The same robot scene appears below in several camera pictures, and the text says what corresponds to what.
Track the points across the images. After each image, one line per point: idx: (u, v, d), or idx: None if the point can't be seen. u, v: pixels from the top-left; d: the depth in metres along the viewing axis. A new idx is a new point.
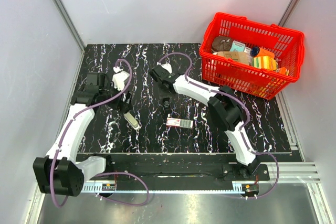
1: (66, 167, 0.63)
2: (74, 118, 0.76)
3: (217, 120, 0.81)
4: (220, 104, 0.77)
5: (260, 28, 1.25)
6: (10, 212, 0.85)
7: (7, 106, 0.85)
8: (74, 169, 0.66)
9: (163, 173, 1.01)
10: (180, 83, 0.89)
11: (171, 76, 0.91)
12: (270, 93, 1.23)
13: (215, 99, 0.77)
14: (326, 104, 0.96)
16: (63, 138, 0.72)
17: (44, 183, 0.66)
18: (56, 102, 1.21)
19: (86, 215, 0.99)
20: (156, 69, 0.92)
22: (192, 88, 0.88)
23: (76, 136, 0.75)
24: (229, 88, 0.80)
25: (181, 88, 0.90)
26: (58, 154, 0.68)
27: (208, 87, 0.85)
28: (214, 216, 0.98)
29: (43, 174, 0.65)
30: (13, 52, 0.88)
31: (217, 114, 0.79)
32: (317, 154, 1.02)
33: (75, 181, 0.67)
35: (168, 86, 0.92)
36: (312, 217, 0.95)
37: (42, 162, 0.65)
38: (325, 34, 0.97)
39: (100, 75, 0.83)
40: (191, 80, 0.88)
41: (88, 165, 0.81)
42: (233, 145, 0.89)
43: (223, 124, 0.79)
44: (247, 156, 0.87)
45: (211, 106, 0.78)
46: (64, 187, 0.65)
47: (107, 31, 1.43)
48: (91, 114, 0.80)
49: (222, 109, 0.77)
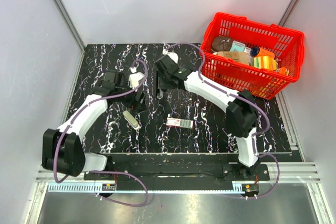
1: (73, 140, 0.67)
2: (88, 105, 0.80)
3: (233, 126, 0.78)
4: (239, 109, 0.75)
5: (260, 28, 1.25)
6: (10, 212, 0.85)
7: (7, 106, 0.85)
8: (78, 148, 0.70)
9: (163, 173, 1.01)
10: (192, 81, 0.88)
11: (181, 72, 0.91)
12: (270, 93, 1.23)
13: (234, 105, 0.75)
14: (326, 104, 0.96)
16: (76, 118, 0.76)
17: (47, 156, 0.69)
18: (56, 102, 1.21)
19: (86, 215, 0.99)
20: (164, 62, 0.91)
22: (206, 88, 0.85)
23: (87, 120, 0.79)
24: (249, 93, 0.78)
25: (193, 87, 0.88)
26: (68, 129, 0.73)
27: (227, 90, 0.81)
28: (214, 216, 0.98)
29: (50, 146, 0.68)
30: (13, 52, 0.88)
31: (233, 120, 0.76)
32: (317, 154, 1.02)
33: (76, 161, 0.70)
35: (177, 82, 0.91)
36: (312, 217, 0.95)
37: (51, 132, 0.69)
38: (325, 34, 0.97)
39: (117, 73, 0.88)
40: (206, 80, 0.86)
41: (88, 157, 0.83)
42: (240, 146, 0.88)
43: (240, 131, 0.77)
44: (251, 159, 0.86)
45: (230, 112, 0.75)
46: (66, 163, 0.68)
47: (107, 31, 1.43)
48: (104, 106, 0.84)
49: (240, 115, 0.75)
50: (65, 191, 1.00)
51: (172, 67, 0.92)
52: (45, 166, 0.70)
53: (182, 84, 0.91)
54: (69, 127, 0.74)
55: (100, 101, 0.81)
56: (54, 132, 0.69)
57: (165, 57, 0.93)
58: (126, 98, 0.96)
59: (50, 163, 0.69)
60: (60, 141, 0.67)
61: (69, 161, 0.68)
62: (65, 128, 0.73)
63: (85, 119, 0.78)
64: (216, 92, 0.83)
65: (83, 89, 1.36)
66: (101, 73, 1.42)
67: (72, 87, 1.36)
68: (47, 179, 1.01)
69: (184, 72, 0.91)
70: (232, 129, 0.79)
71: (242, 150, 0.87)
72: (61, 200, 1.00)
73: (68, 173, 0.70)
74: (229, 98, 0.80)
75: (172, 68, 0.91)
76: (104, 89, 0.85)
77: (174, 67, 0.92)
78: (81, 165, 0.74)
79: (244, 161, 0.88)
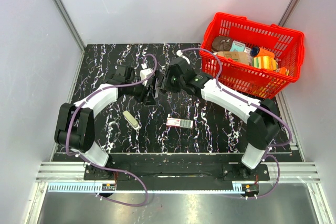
1: (88, 113, 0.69)
2: (102, 89, 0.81)
3: (253, 138, 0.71)
4: (262, 120, 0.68)
5: (260, 28, 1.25)
6: (10, 212, 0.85)
7: (7, 105, 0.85)
8: (91, 123, 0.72)
9: (163, 173, 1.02)
10: (210, 88, 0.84)
11: (198, 79, 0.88)
12: (270, 93, 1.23)
13: (256, 115, 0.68)
14: (326, 104, 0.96)
16: (92, 97, 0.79)
17: (61, 128, 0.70)
18: (56, 101, 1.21)
19: (86, 215, 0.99)
20: (181, 66, 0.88)
22: (225, 97, 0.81)
23: (101, 102, 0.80)
24: (272, 102, 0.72)
25: (211, 96, 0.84)
26: (83, 104, 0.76)
27: (248, 99, 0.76)
28: (214, 216, 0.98)
29: (65, 118, 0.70)
30: (13, 52, 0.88)
31: (255, 132, 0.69)
32: (317, 154, 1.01)
33: (88, 136, 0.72)
35: (193, 90, 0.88)
36: (313, 217, 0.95)
37: (66, 106, 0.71)
38: (325, 34, 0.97)
39: (127, 67, 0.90)
40: (224, 88, 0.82)
41: (95, 147, 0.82)
42: (248, 152, 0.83)
43: (261, 144, 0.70)
44: (258, 162, 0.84)
45: (251, 122, 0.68)
46: (79, 136, 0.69)
47: (107, 32, 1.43)
48: (115, 95, 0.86)
49: (263, 126, 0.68)
50: (65, 191, 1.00)
51: (188, 73, 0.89)
52: (56, 139, 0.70)
53: (198, 92, 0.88)
54: (84, 103, 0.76)
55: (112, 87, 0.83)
56: (70, 105, 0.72)
57: (182, 60, 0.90)
58: (136, 93, 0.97)
59: (61, 136, 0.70)
60: (75, 113, 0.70)
61: (82, 133, 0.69)
62: (81, 104, 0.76)
63: (99, 100, 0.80)
64: (235, 100, 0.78)
65: (83, 89, 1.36)
66: (101, 73, 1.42)
67: (72, 87, 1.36)
68: (47, 179, 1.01)
69: (200, 79, 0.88)
70: (253, 141, 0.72)
71: (249, 155, 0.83)
72: (61, 199, 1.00)
73: (77, 147, 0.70)
74: (250, 108, 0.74)
75: (188, 74, 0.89)
76: (115, 81, 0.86)
77: (189, 72, 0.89)
78: (90, 145, 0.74)
79: (250, 163, 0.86)
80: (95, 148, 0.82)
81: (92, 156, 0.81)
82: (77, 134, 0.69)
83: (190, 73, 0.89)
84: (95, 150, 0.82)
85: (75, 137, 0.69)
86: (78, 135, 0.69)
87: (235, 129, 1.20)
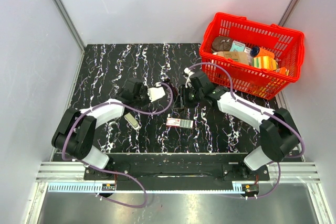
1: (89, 123, 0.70)
2: (110, 103, 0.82)
3: (268, 148, 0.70)
4: (275, 128, 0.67)
5: (260, 28, 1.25)
6: (10, 212, 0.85)
7: (7, 105, 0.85)
8: (92, 132, 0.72)
9: (164, 173, 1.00)
10: (226, 99, 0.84)
11: (216, 92, 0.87)
12: (270, 93, 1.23)
13: (269, 123, 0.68)
14: (327, 104, 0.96)
16: (98, 108, 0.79)
17: (60, 131, 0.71)
18: (56, 101, 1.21)
19: (86, 215, 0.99)
20: (200, 80, 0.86)
22: (240, 107, 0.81)
23: (105, 114, 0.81)
24: (286, 112, 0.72)
25: (227, 107, 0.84)
26: (88, 112, 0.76)
27: (261, 108, 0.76)
28: (215, 216, 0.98)
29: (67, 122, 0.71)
30: (14, 52, 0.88)
31: (269, 141, 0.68)
32: (316, 154, 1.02)
33: (85, 145, 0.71)
35: (211, 102, 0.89)
36: (312, 216, 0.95)
37: (72, 111, 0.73)
38: (325, 34, 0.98)
39: (137, 84, 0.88)
40: (239, 99, 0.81)
41: (93, 150, 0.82)
42: (254, 155, 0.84)
43: (276, 154, 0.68)
44: (260, 166, 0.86)
45: (264, 130, 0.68)
46: (75, 144, 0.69)
47: (107, 31, 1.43)
48: (120, 113, 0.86)
49: (277, 135, 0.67)
50: (65, 191, 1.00)
51: (208, 86, 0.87)
52: (54, 142, 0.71)
53: (216, 104, 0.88)
54: (89, 112, 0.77)
55: (119, 106, 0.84)
56: (75, 110, 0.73)
57: (203, 74, 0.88)
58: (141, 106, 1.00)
59: (59, 140, 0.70)
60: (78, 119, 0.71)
61: (79, 140, 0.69)
62: (86, 112, 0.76)
63: (103, 113, 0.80)
64: (249, 109, 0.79)
65: (83, 89, 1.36)
66: (101, 73, 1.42)
67: (72, 87, 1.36)
68: (46, 179, 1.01)
69: (218, 92, 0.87)
70: (268, 151, 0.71)
71: (255, 158, 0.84)
72: (61, 200, 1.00)
73: (73, 155, 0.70)
74: (263, 117, 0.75)
75: (208, 86, 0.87)
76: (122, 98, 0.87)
77: (209, 86, 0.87)
78: (86, 152, 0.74)
79: (252, 165, 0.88)
80: (93, 152, 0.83)
81: (90, 160, 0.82)
82: (74, 141, 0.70)
83: (209, 86, 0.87)
84: (93, 154, 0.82)
85: (71, 144, 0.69)
86: (75, 143, 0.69)
87: (234, 129, 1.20)
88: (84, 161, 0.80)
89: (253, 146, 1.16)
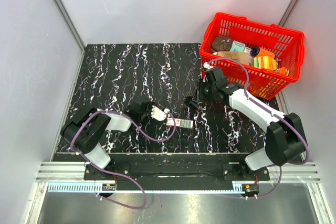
1: (104, 119, 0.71)
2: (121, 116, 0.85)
3: (272, 150, 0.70)
4: (283, 132, 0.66)
5: (260, 28, 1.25)
6: (10, 212, 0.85)
7: (7, 105, 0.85)
8: (102, 130, 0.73)
9: (164, 173, 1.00)
10: (239, 95, 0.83)
11: (229, 87, 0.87)
12: (270, 93, 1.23)
13: (277, 126, 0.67)
14: (327, 105, 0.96)
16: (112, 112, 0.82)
17: (73, 121, 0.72)
18: (56, 101, 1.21)
19: (86, 215, 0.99)
20: (214, 73, 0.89)
22: (251, 106, 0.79)
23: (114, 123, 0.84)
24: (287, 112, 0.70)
25: (238, 104, 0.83)
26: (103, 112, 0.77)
27: (272, 110, 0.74)
28: (215, 216, 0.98)
29: (82, 114, 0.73)
30: (13, 52, 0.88)
31: (274, 144, 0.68)
32: (316, 154, 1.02)
33: (92, 140, 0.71)
35: (223, 96, 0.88)
36: (312, 216, 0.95)
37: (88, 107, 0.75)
38: (325, 34, 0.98)
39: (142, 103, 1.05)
40: (251, 98, 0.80)
41: (96, 147, 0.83)
42: (255, 156, 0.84)
43: (279, 158, 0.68)
44: (260, 167, 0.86)
45: (271, 131, 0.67)
46: (84, 136, 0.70)
47: (107, 31, 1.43)
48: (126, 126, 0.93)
49: (283, 139, 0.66)
50: (65, 191, 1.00)
51: (221, 81, 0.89)
52: (63, 132, 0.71)
53: (227, 99, 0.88)
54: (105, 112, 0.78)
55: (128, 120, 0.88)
56: (92, 106, 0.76)
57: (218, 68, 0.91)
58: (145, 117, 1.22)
59: (67, 131, 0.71)
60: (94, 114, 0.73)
61: (90, 132, 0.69)
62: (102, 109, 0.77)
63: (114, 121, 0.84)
64: (260, 109, 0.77)
65: (83, 89, 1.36)
66: (101, 73, 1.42)
67: (72, 87, 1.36)
68: (46, 179, 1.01)
69: (231, 87, 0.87)
70: (271, 153, 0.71)
71: (255, 157, 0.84)
72: (61, 200, 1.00)
73: (77, 147, 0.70)
74: (272, 119, 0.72)
75: (222, 81, 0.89)
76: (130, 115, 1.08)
77: (223, 81, 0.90)
78: (90, 149, 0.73)
79: (252, 164, 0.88)
80: (96, 150, 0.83)
81: (92, 157, 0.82)
82: (83, 134, 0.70)
83: (223, 81, 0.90)
84: (96, 152, 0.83)
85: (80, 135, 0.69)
86: (84, 135, 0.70)
87: (234, 130, 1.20)
88: (86, 157, 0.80)
89: (253, 146, 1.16)
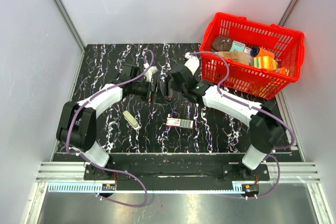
1: (90, 113, 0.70)
2: (106, 89, 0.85)
3: (258, 141, 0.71)
4: (264, 123, 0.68)
5: (260, 28, 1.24)
6: (10, 212, 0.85)
7: (7, 105, 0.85)
8: (93, 123, 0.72)
9: (163, 173, 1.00)
10: (211, 95, 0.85)
11: (199, 87, 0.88)
12: (270, 93, 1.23)
13: (258, 118, 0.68)
14: (327, 105, 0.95)
16: (95, 98, 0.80)
17: (63, 126, 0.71)
18: (56, 101, 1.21)
19: (86, 215, 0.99)
20: (183, 74, 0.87)
22: (227, 102, 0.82)
23: (103, 102, 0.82)
24: None
25: (213, 102, 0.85)
26: (86, 104, 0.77)
27: (249, 103, 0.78)
28: (215, 216, 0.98)
29: (67, 115, 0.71)
30: (14, 52, 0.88)
31: (259, 136, 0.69)
32: (316, 154, 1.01)
33: (88, 136, 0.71)
35: (196, 98, 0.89)
36: (312, 217, 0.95)
37: (70, 105, 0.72)
38: (325, 34, 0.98)
39: (134, 68, 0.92)
40: (225, 94, 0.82)
41: (95, 145, 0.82)
42: (250, 154, 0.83)
43: (266, 147, 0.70)
44: (258, 163, 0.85)
45: (254, 126, 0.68)
46: (79, 135, 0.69)
47: (107, 32, 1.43)
48: (118, 96, 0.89)
49: (266, 129, 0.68)
50: (65, 191, 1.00)
51: (190, 81, 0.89)
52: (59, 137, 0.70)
53: (200, 99, 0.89)
54: (87, 102, 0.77)
55: (115, 88, 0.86)
56: (73, 104, 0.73)
57: (184, 68, 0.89)
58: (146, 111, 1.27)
59: (63, 134, 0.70)
60: (78, 111, 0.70)
61: (83, 131, 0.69)
62: (84, 103, 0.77)
63: (102, 101, 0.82)
64: (237, 105, 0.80)
65: (83, 89, 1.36)
66: (101, 73, 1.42)
67: (72, 87, 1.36)
68: (46, 179, 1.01)
69: (201, 86, 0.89)
70: (258, 144, 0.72)
71: (251, 156, 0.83)
72: (61, 200, 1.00)
73: (79, 146, 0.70)
74: (251, 112, 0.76)
75: (190, 81, 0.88)
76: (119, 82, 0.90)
77: (191, 81, 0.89)
78: (91, 144, 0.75)
79: (250, 164, 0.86)
80: (96, 148, 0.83)
81: (92, 155, 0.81)
82: (78, 133, 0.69)
83: (192, 81, 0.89)
84: (95, 150, 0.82)
85: (75, 136, 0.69)
86: (80, 135, 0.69)
87: (234, 130, 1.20)
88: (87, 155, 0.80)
89: None
